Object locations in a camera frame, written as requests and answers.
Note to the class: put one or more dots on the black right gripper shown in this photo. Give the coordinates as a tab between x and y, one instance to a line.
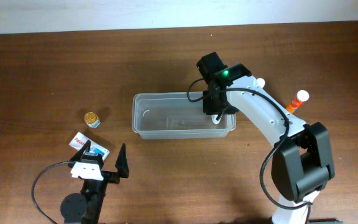
209	109

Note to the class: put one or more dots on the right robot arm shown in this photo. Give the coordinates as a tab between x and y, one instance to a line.
300	164

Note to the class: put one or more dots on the white spray bottle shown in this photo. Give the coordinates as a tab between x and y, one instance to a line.
216	118

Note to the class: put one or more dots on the orange tube white cap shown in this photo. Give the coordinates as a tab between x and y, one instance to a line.
301	97

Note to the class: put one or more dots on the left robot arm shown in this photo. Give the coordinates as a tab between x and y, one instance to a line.
85	206

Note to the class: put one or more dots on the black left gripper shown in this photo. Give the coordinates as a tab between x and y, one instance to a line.
120	164

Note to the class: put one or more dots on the dark bottle white cap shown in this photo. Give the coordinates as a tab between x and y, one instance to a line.
260	82

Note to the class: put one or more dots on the small gold-lid jar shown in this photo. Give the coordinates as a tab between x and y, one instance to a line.
92	119

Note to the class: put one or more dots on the clear plastic container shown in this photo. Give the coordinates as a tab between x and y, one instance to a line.
172	116

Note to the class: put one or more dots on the white Panadol medicine box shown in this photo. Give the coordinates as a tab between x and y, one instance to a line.
79	141

